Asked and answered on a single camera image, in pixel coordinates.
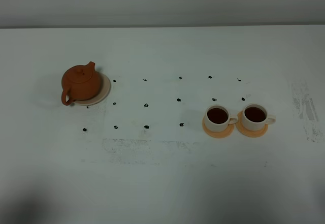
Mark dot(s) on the right white teacup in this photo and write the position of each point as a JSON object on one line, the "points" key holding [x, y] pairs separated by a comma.
{"points": [[255, 117]]}

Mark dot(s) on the left orange coaster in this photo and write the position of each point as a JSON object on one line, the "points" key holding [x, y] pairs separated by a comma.
{"points": [[223, 134]]}

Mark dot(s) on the right orange coaster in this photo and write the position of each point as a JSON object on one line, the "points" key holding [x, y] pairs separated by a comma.
{"points": [[248, 133]]}

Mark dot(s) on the orange coaster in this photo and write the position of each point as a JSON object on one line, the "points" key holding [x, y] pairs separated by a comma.
{"points": [[223, 134], [248, 133]]}

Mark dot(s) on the beige teapot saucer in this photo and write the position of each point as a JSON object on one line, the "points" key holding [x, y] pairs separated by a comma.
{"points": [[102, 94]]}

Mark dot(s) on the brown clay teapot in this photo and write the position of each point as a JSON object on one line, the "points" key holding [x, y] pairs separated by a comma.
{"points": [[79, 83]]}

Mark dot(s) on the left white teacup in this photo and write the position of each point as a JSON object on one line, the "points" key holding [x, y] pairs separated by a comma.
{"points": [[217, 118]]}

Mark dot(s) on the white teacup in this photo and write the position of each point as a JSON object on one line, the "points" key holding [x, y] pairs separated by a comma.
{"points": [[217, 118], [255, 117]]}

